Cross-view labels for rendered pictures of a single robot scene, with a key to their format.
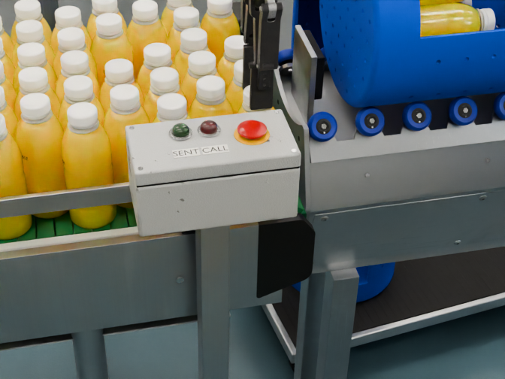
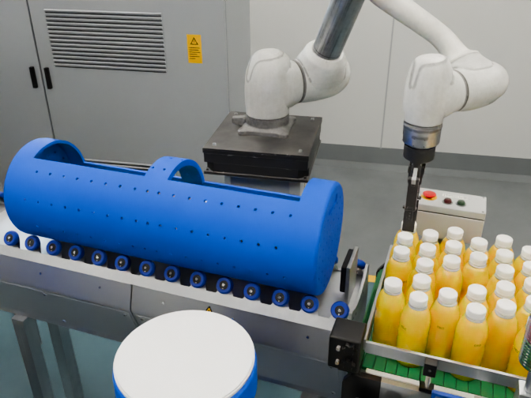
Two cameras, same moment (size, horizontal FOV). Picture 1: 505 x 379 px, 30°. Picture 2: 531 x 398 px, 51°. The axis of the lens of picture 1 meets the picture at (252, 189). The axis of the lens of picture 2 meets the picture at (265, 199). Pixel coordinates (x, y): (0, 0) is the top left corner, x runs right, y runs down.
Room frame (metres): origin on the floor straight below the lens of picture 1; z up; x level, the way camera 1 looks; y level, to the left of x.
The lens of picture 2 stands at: (2.33, 0.38, 1.84)
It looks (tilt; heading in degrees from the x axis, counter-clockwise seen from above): 28 degrees down; 213
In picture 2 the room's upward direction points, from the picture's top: straight up
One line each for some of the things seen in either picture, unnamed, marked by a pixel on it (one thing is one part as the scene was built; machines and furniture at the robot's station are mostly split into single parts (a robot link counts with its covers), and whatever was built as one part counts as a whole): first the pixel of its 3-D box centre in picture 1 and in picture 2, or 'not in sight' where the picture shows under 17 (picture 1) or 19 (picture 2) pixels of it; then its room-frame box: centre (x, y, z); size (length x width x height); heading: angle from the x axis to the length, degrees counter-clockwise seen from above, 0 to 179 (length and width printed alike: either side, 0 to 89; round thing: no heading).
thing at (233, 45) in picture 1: (237, 46); (401, 252); (1.20, 0.03, 1.07); 0.04 x 0.04 x 0.02
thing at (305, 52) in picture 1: (307, 75); (348, 276); (1.26, -0.08, 0.99); 0.10 x 0.02 x 0.12; 14
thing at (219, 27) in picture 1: (219, 53); (389, 315); (1.33, 0.06, 0.98); 0.07 x 0.07 x 0.16
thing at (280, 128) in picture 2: not in sight; (262, 119); (0.74, -0.68, 1.13); 0.22 x 0.18 x 0.06; 111
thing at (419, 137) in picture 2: not in sight; (421, 133); (1.07, 0.00, 1.33); 0.09 x 0.09 x 0.06
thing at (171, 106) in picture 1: (171, 106); (455, 233); (1.04, 0.11, 1.07); 0.04 x 0.04 x 0.02
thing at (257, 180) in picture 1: (212, 171); (445, 214); (0.93, 0.05, 1.05); 0.20 x 0.10 x 0.10; 104
